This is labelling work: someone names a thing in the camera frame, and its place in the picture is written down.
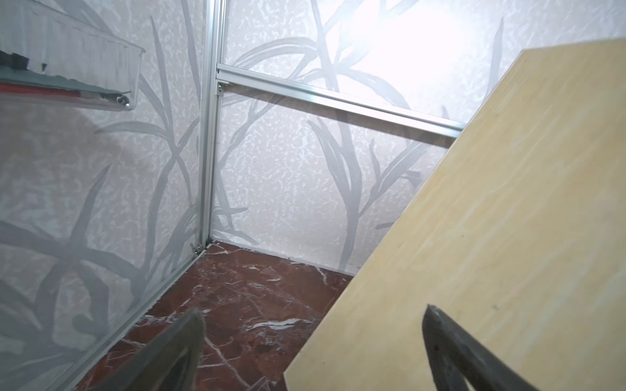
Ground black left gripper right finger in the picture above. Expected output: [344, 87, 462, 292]
[422, 305, 535, 390]

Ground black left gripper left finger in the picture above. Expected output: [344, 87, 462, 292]
[95, 308, 205, 390]

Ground light plywood board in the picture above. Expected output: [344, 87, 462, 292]
[285, 38, 625, 390]

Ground aluminium frame rails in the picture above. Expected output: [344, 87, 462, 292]
[49, 1, 466, 390]

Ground clear plastic wall bin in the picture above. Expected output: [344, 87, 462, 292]
[1, 1, 144, 112]

